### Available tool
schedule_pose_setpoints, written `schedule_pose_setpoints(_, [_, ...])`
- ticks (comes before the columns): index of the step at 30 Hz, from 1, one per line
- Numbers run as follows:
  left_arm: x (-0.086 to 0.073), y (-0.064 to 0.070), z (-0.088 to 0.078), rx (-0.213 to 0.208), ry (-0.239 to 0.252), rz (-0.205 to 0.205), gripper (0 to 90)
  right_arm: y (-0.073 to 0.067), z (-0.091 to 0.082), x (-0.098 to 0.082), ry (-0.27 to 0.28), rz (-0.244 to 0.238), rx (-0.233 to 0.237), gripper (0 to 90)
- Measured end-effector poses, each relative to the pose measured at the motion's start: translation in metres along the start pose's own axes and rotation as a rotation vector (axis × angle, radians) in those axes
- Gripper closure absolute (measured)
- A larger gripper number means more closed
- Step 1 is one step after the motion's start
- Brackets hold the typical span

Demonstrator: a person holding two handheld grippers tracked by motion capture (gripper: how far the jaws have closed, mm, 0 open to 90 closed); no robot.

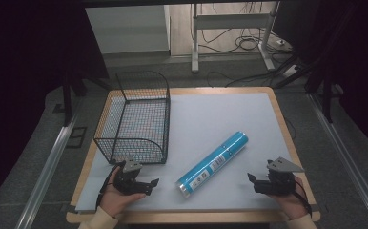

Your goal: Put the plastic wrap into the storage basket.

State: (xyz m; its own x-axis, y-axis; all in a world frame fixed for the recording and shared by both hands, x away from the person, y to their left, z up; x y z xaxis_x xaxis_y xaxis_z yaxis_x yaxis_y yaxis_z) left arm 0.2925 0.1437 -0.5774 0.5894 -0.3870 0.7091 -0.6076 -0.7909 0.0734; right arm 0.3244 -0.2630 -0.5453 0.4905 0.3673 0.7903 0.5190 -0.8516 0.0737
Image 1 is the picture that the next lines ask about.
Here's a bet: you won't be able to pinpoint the person's left hand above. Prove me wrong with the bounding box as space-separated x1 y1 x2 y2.
98 167 147 219

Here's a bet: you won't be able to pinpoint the white power strip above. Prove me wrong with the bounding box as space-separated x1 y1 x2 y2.
281 64 302 79

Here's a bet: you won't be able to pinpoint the white table mat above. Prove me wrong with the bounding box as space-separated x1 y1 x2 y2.
74 92 296 213

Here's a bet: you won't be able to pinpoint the blue cylindrical roll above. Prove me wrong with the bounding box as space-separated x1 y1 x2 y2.
174 130 250 199

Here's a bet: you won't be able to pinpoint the white panel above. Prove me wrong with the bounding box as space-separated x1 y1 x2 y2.
84 5 171 55

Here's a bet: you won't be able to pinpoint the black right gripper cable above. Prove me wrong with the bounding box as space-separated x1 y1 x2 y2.
292 177 314 218

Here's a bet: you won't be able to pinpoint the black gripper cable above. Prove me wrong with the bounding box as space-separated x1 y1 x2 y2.
292 177 314 218
95 161 127 209

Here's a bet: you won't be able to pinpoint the aluminium rail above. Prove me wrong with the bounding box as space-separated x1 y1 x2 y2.
14 101 84 229
307 93 368 229

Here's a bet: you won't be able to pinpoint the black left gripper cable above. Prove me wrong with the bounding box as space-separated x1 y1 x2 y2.
95 161 127 209

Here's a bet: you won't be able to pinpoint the white metal desk frame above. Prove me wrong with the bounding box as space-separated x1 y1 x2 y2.
190 1 280 73

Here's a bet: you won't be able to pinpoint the person's right hand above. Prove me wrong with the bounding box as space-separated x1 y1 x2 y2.
267 176 312 221

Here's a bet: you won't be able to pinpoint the black metal stand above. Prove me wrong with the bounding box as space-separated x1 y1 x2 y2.
304 63 345 124
51 71 110 128

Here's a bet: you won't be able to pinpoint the wooden table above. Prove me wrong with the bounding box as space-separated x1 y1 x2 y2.
65 86 321 224

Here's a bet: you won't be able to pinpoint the black floor cables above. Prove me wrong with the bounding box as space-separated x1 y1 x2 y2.
200 3 296 89

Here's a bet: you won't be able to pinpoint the black wire mesh basket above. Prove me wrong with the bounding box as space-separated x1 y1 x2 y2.
92 70 172 166

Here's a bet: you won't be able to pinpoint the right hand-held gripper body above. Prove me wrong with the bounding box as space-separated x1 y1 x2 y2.
261 156 306 196

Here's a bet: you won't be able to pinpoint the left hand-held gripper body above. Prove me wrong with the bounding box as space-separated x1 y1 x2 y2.
112 158 144 196

